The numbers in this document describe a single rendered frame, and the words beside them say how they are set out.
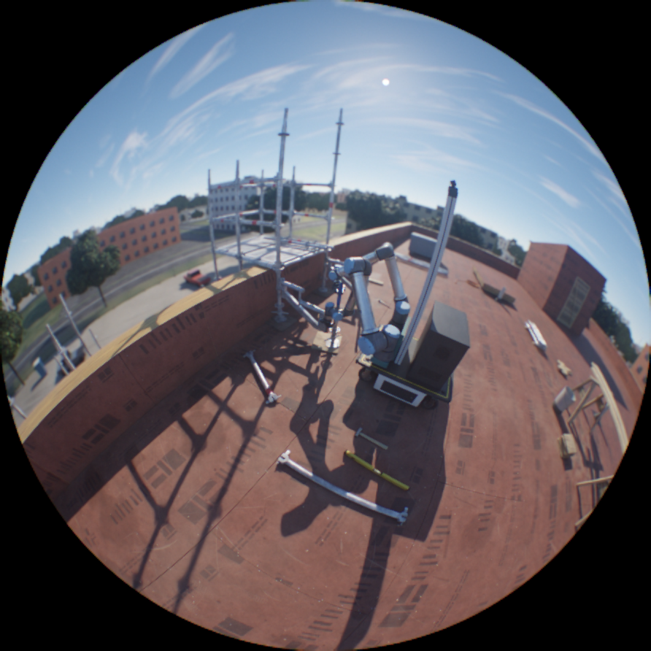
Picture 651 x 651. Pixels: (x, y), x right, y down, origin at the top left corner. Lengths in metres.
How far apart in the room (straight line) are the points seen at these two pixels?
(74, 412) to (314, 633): 2.29
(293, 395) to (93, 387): 1.80
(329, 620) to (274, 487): 1.17
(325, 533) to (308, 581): 0.41
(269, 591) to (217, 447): 1.20
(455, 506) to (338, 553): 0.97
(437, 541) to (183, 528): 1.80
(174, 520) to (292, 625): 1.09
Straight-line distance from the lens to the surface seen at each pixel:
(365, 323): 1.48
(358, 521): 1.62
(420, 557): 1.83
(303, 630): 1.88
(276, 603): 1.77
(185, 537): 1.82
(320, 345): 2.31
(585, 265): 10.57
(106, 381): 1.97
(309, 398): 1.87
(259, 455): 1.67
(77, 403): 2.08
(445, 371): 1.72
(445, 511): 1.91
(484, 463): 2.27
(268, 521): 1.60
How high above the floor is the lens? 1.58
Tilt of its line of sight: 37 degrees down
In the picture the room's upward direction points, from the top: 6 degrees clockwise
